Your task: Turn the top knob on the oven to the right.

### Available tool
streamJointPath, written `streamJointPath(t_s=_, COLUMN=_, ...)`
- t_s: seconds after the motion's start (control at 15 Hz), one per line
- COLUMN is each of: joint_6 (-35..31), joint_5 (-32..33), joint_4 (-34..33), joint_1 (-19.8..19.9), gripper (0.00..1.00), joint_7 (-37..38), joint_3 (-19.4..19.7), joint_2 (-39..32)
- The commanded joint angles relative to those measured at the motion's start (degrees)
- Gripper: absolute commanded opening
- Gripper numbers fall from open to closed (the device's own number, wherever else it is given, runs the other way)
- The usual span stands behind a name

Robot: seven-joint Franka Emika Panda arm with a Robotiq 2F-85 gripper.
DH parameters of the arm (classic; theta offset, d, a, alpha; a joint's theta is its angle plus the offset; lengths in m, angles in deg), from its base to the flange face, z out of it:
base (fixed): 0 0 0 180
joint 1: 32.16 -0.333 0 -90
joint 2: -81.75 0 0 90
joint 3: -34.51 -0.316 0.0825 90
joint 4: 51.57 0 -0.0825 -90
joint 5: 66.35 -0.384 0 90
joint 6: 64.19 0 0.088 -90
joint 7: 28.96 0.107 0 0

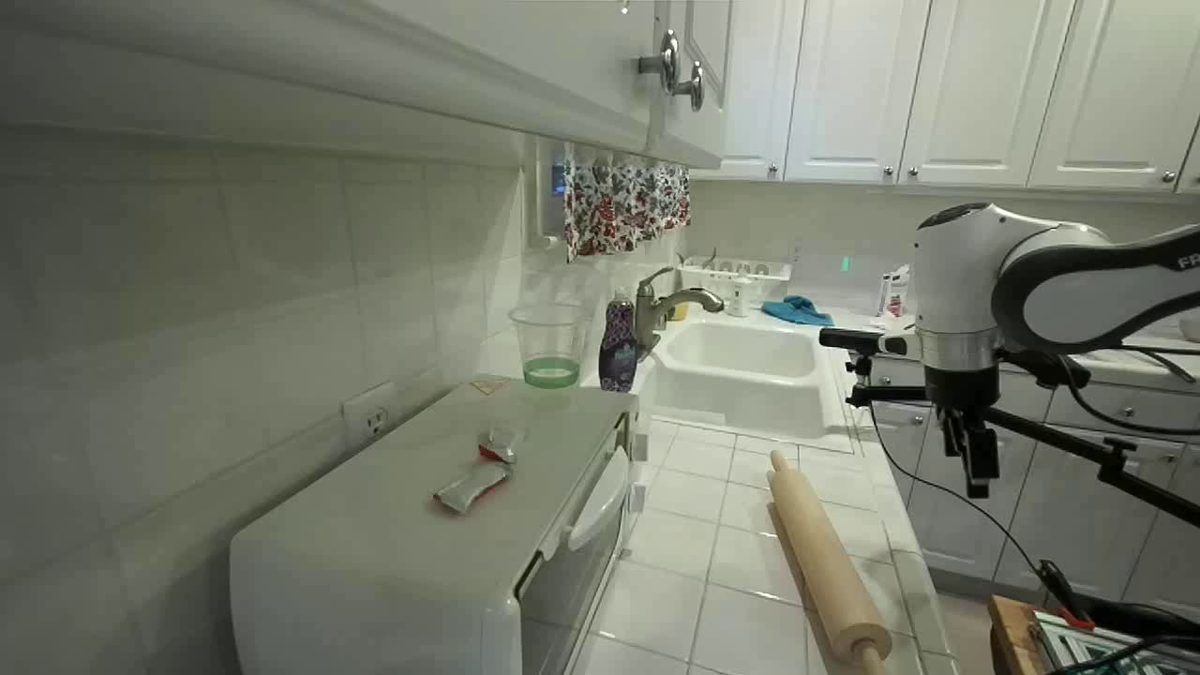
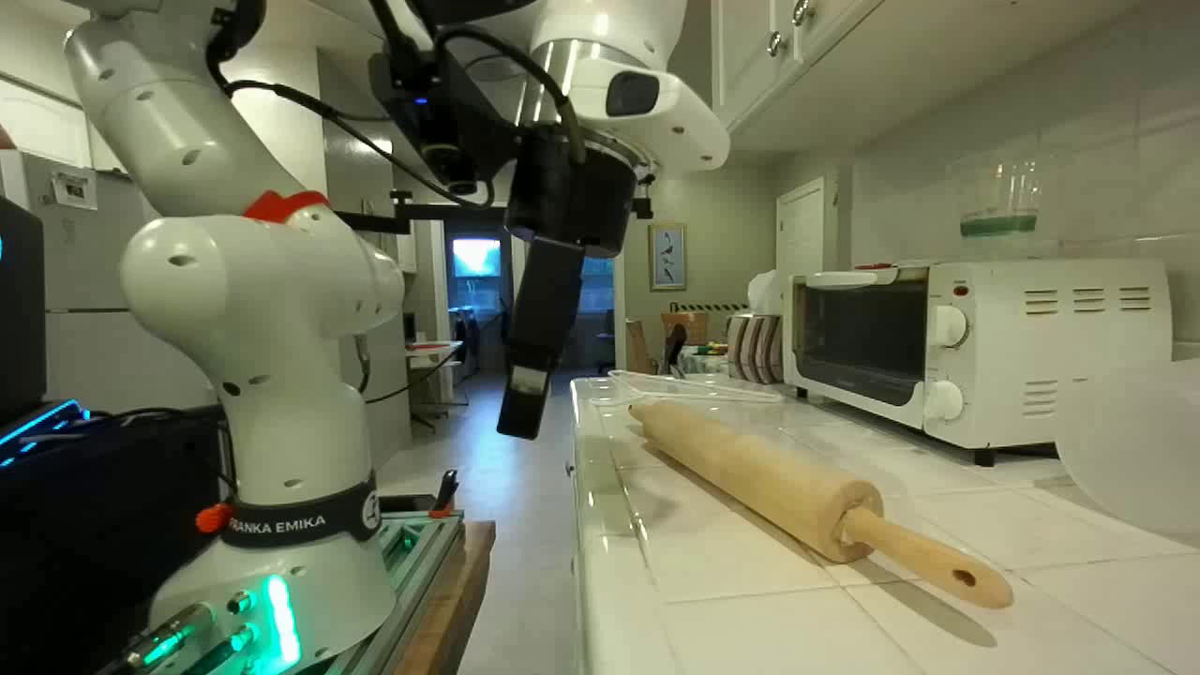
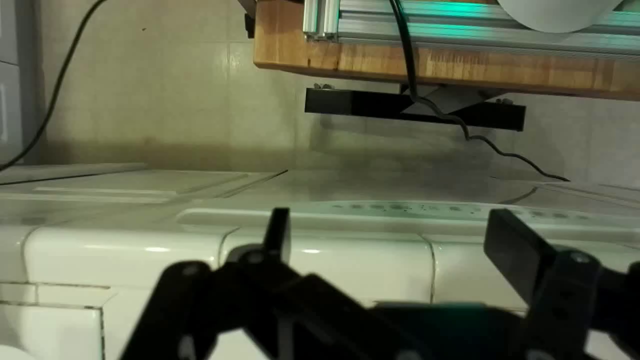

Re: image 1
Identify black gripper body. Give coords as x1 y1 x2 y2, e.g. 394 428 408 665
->
925 367 998 465

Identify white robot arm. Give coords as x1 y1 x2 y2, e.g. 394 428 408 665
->
912 204 1200 498

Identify white toaster oven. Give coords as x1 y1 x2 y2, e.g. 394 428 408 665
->
230 379 639 675

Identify grey lower cabinets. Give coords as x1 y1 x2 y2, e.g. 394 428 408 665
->
873 377 1200 618

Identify white red bottle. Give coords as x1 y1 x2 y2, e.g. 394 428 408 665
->
880 268 912 324

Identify blue sponge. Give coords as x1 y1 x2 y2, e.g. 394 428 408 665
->
763 295 834 328

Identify wooden box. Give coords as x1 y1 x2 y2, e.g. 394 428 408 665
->
985 597 1055 675

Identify wooden rolling pin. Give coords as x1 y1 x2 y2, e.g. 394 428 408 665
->
769 455 893 675

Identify white kitchen sink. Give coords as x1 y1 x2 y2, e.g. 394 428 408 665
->
647 320 838 437

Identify white dish rack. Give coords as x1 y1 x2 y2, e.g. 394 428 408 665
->
682 258 790 315

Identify white upper cabinets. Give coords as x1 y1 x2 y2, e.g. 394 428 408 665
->
722 0 1200 195

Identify metal sink faucet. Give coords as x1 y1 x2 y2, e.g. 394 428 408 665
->
635 268 724 353

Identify floral hanging towel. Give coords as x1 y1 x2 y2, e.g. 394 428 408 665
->
553 150 695 258

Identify clear cup green base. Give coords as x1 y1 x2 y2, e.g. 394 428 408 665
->
509 304 583 389

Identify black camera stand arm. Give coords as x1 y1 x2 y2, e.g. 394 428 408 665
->
819 328 1200 527

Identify metal cabinet handle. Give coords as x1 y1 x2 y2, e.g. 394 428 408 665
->
635 32 707 110

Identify wall power outlet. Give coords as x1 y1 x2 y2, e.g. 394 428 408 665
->
342 387 399 444

